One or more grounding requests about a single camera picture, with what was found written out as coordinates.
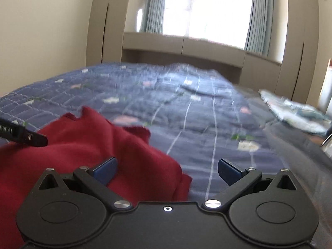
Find beige headboard shelf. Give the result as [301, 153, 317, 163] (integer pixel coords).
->
[122, 32, 283, 85]

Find bright window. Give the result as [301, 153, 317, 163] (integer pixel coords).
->
[163, 0, 254, 50]

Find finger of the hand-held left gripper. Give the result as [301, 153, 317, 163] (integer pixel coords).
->
[0, 117, 49, 148]

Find thin metal object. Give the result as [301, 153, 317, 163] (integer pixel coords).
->
[320, 124, 332, 148]

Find light floral cloth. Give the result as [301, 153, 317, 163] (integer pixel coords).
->
[259, 89, 332, 136]

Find red garment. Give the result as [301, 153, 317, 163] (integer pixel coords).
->
[0, 106, 193, 249]

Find beige wardrobe with dark handle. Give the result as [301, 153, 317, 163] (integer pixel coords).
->
[274, 0, 332, 107]
[87, 0, 154, 65]

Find blue floral checked quilt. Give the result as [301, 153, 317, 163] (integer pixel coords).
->
[0, 62, 287, 203]

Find blue-grey curtain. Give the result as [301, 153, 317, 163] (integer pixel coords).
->
[141, 0, 170, 35]
[244, 0, 275, 56]

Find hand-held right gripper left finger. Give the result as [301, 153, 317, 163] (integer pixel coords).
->
[38, 157, 132, 211]

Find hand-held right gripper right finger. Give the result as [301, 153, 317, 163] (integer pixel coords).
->
[202, 158, 298, 211]

